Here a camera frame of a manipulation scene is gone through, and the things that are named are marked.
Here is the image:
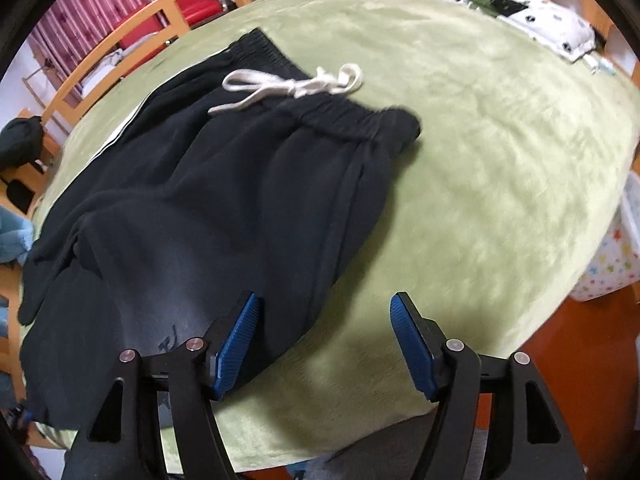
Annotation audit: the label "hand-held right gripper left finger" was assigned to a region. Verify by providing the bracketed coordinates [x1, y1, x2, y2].
[61, 291, 263, 480]

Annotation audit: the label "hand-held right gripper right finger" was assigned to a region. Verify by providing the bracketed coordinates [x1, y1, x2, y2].
[389, 291, 588, 480]

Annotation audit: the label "black pants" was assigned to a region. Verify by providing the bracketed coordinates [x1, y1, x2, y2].
[19, 27, 423, 431]

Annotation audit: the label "green fleece blanket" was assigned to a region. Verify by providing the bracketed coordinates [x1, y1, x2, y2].
[30, 0, 640, 476]

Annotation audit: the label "star print fabric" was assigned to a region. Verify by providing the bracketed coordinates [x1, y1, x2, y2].
[570, 175, 640, 303]

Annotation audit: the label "light blue blanket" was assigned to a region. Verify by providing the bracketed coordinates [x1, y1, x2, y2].
[0, 210, 36, 263]

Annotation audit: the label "black bag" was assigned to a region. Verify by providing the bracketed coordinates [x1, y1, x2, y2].
[0, 116, 48, 171]

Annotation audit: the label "small red box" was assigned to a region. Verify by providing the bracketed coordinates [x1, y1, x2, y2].
[120, 15, 162, 52]

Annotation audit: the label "dark cloth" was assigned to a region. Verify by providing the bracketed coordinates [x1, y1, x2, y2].
[465, 0, 531, 21]

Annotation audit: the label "striped pink curtain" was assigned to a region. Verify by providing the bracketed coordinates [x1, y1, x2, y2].
[30, 0, 241, 91]

